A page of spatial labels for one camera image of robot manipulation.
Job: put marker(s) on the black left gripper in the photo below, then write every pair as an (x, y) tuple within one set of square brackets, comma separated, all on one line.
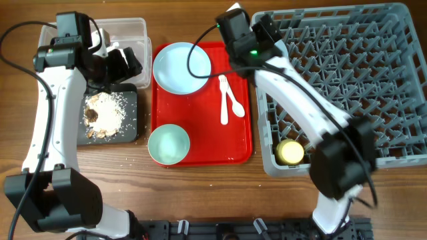
[(121, 72)]

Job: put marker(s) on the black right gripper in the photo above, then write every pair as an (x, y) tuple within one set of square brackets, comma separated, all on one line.
[(269, 26)]

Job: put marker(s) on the food scraps and rice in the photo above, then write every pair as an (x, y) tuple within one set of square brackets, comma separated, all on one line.
[(104, 114)]

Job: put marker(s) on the light blue plate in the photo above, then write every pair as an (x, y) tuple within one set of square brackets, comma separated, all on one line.
[(170, 68)]

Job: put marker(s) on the white plastic fork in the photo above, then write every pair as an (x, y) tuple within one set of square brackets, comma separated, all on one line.
[(224, 109)]

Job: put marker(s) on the white plastic spoon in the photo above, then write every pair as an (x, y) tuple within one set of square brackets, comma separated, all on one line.
[(237, 107)]

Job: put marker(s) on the mint green bowl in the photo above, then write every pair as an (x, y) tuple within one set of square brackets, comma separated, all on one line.
[(168, 144)]

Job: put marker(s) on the yellow plastic cup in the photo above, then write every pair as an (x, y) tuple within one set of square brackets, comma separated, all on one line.
[(289, 152)]

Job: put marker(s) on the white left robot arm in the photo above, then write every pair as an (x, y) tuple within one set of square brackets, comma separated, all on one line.
[(50, 193)]

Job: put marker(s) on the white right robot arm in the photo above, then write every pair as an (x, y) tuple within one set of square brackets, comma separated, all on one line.
[(344, 156)]

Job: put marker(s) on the grey dishwasher rack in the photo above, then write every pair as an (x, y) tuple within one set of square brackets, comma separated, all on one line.
[(366, 60)]

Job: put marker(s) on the clear plastic bin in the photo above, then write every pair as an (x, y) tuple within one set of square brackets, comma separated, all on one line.
[(133, 43)]

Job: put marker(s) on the black plastic tray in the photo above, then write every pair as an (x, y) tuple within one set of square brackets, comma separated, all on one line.
[(129, 130)]

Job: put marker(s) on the red serving tray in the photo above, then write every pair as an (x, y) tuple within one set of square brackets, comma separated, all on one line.
[(199, 114)]

